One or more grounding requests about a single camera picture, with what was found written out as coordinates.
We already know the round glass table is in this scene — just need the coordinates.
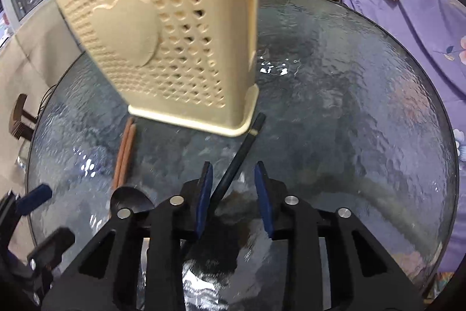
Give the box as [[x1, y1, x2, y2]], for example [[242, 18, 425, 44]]
[[28, 0, 459, 310]]

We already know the purple floral cloth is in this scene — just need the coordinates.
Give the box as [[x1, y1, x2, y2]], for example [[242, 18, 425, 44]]
[[342, 0, 465, 272]]

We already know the wooden chair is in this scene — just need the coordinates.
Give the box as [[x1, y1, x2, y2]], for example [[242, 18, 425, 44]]
[[9, 93, 37, 142]]

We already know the steel spoon with brown handle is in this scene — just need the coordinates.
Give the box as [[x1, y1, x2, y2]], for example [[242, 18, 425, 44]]
[[110, 186, 155, 215]]

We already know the cream plastic utensil holder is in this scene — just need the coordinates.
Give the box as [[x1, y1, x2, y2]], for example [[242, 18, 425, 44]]
[[56, 0, 259, 136]]

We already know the brown wooden chopstick pair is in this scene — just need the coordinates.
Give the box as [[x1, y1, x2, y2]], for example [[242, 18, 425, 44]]
[[116, 123, 137, 188], [111, 117, 134, 196]]

